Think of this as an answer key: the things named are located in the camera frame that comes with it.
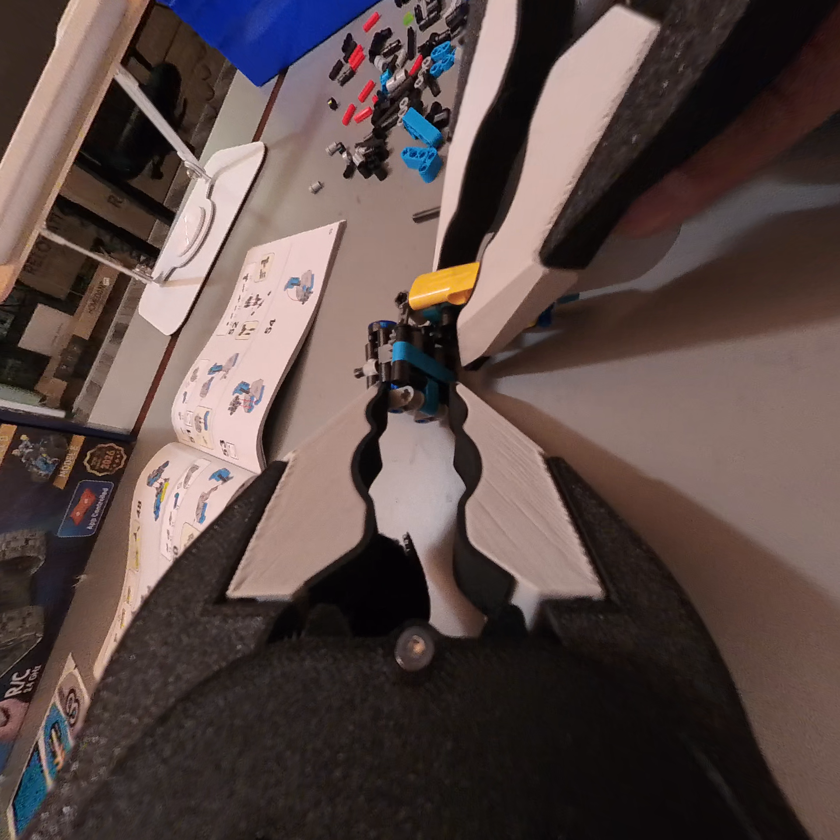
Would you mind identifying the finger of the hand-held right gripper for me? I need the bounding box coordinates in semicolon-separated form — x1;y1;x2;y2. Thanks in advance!
434;0;555;287
457;4;660;368

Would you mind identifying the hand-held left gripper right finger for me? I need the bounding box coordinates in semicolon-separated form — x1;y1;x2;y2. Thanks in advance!
449;386;607;620

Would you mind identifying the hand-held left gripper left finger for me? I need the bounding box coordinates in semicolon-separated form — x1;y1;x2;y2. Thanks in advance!
226;389;397;611

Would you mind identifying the yellow blue brick assembly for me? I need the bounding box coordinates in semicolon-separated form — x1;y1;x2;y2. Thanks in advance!
405;260;484;316

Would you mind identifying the black blue brick assembly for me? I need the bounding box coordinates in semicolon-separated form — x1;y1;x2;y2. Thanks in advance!
357;313;456;424

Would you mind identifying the grey desk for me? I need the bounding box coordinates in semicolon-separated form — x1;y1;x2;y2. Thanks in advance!
0;0;840;840

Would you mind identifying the person's right hand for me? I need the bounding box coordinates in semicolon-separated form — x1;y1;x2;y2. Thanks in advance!
615;27;840;244

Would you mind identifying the pile of loose brick parts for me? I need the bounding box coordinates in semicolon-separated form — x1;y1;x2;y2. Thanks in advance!
309;0;473;185

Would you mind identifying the building instruction booklet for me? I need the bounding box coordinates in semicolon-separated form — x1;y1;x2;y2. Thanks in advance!
92;221;349;683

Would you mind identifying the blue plastic bin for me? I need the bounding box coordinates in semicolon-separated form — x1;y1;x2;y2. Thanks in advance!
164;0;395;86

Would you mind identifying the dark blue toy set box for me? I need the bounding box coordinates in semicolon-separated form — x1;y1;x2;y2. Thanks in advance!
0;414;132;736

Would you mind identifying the black office chair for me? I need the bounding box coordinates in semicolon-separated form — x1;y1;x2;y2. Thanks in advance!
125;59;198;152

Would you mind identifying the blue white leaflet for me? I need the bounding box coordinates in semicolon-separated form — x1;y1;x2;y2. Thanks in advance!
0;657;95;840

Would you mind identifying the pale flat panel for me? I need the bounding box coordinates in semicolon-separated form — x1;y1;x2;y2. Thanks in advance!
0;0;152;305

